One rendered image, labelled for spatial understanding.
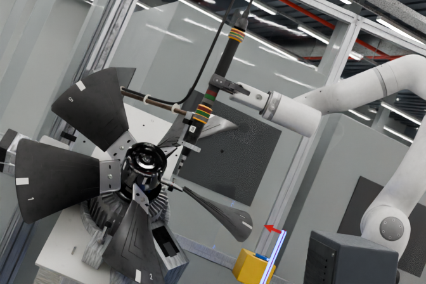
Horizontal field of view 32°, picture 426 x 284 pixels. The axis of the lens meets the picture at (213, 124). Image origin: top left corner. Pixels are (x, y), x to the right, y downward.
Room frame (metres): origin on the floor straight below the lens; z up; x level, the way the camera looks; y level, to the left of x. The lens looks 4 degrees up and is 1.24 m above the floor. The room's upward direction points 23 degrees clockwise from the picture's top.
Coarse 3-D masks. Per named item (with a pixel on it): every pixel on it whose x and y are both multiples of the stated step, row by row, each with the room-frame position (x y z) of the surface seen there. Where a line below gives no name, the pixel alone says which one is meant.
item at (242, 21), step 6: (246, 12) 2.14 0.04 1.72; (240, 18) 2.14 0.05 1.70; (246, 18) 2.14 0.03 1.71; (240, 24) 2.13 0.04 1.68; (246, 24) 2.14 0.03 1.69; (198, 120) 2.13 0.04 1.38; (192, 126) 2.14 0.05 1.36; (198, 126) 2.13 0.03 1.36; (192, 132) 2.13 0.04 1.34; (198, 132) 2.14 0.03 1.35; (186, 138) 2.14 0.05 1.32; (192, 138) 2.14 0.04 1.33; (192, 144) 2.14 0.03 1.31; (186, 150) 2.14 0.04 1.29; (186, 156) 2.14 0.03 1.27
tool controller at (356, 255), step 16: (320, 240) 1.49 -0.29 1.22; (336, 240) 1.39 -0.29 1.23; (352, 240) 1.45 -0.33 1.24; (368, 240) 1.51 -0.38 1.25; (320, 256) 1.45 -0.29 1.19; (336, 256) 1.35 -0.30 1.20; (352, 256) 1.34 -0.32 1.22; (368, 256) 1.34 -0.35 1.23; (384, 256) 1.34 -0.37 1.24; (304, 272) 1.57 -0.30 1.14; (320, 272) 1.44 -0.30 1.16; (336, 272) 1.34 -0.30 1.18; (352, 272) 1.34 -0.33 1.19; (368, 272) 1.34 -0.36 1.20; (384, 272) 1.34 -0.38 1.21
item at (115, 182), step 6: (102, 162) 2.08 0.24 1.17; (108, 162) 2.09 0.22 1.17; (114, 162) 2.10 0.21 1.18; (102, 168) 2.09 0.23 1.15; (108, 168) 2.10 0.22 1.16; (114, 168) 2.10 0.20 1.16; (102, 174) 2.09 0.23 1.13; (114, 174) 2.11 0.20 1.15; (102, 180) 2.10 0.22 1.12; (108, 180) 2.11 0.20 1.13; (114, 180) 2.11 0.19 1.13; (102, 186) 2.10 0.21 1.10; (108, 186) 2.11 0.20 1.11; (114, 186) 2.12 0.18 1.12; (120, 186) 2.13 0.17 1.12; (102, 192) 2.11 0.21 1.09
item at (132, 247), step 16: (128, 208) 2.00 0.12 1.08; (128, 224) 1.98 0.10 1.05; (144, 224) 2.04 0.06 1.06; (112, 240) 1.92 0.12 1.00; (128, 240) 1.95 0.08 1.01; (144, 240) 2.01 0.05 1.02; (112, 256) 1.89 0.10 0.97; (128, 256) 1.93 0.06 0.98; (144, 256) 1.98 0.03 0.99; (128, 272) 1.91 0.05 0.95; (144, 272) 1.96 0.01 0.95; (160, 272) 2.03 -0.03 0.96
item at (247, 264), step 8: (240, 256) 2.49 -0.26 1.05; (248, 256) 2.38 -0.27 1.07; (256, 256) 2.40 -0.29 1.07; (240, 264) 2.43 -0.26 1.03; (248, 264) 2.38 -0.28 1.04; (256, 264) 2.38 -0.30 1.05; (264, 264) 2.38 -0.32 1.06; (232, 272) 2.53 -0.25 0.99; (240, 272) 2.38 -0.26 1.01; (248, 272) 2.38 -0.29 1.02; (256, 272) 2.38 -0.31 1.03; (272, 272) 2.39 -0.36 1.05; (240, 280) 2.38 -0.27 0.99; (248, 280) 2.38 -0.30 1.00; (256, 280) 2.38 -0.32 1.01
